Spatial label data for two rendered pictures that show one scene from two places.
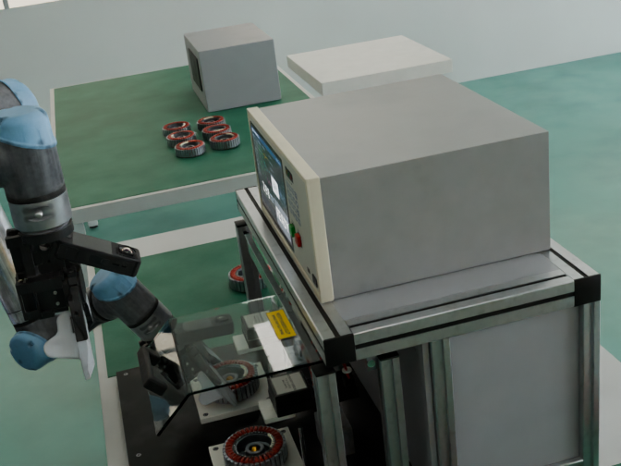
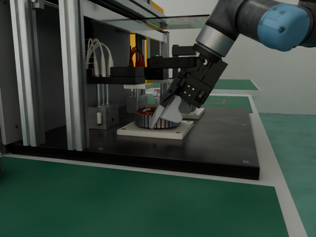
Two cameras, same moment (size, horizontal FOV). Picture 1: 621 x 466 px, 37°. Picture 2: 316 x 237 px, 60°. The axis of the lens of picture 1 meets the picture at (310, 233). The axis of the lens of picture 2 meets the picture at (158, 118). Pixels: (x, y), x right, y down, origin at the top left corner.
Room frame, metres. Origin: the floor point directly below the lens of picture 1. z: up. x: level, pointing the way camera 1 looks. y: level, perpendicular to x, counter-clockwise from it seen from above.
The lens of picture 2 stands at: (2.14, 0.51, 0.92)
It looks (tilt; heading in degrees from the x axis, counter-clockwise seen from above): 11 degrees down; 208
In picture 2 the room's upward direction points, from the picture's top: straight up
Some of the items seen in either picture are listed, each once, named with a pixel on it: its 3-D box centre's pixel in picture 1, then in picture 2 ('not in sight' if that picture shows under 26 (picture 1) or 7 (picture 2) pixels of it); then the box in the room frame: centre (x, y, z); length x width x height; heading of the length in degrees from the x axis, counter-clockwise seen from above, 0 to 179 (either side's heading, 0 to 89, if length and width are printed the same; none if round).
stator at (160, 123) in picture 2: (230, 381); (158, 117); (1.57, 0.20, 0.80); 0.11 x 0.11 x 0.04
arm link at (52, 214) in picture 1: (41, 211); not in sight; (1.13, 0.34, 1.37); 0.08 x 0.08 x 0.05
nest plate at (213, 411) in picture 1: (232, 392); (158, 127); (1.57, 0.20, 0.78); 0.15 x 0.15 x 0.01; 12
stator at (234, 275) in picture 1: (250, 276); not in sight; (2.11, 0.16, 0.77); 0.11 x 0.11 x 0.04
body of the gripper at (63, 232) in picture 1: (49, 267); not in sight; (1.13, 0.35, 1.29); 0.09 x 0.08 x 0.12; 101
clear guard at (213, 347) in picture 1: (247, 353); (182, 31); (1.27, 0.12, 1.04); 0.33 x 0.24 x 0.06; 102
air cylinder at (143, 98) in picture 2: (334, 432); (137, 103); (1.37, 0.00, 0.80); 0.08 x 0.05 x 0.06; 12
